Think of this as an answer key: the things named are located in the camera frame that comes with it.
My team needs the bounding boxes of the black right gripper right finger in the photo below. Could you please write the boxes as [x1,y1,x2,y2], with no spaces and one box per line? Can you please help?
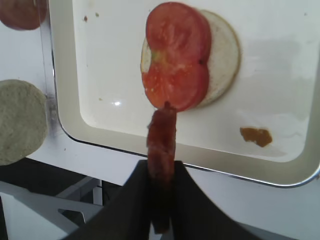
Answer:
[171,161,258,240]

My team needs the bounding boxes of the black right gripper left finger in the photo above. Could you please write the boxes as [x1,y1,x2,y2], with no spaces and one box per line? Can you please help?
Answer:
[65,160,151,240]

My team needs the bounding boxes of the meat patty slice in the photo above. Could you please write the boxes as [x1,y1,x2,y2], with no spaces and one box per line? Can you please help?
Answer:
[146,101,177,234]

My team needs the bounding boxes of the upright bread slice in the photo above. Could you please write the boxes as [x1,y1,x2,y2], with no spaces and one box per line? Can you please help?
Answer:
[0,79,48,166]

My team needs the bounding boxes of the bread slice on tray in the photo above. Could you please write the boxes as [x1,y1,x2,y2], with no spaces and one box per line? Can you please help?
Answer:
[140,9,242,109]

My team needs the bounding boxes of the tomato slice on tray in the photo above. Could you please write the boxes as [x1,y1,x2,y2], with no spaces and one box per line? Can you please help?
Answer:
[141,2,213,112]

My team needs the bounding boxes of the upright tomato slices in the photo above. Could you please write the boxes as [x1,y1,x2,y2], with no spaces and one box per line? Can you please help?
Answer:
[0,0,48,31]

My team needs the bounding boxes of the orange sauce smear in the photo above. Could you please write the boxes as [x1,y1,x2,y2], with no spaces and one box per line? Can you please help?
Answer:
[239,127,273,148]

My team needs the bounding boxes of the cream metal tray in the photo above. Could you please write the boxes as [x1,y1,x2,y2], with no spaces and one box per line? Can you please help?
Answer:
[47,0,320,188]

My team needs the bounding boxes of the white table frame below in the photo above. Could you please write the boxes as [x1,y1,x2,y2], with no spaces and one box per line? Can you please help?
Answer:
[0,181,103,240]

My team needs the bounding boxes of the left clear acrylic rail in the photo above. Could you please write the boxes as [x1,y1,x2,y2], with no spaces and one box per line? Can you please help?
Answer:
[36,0,59,136]

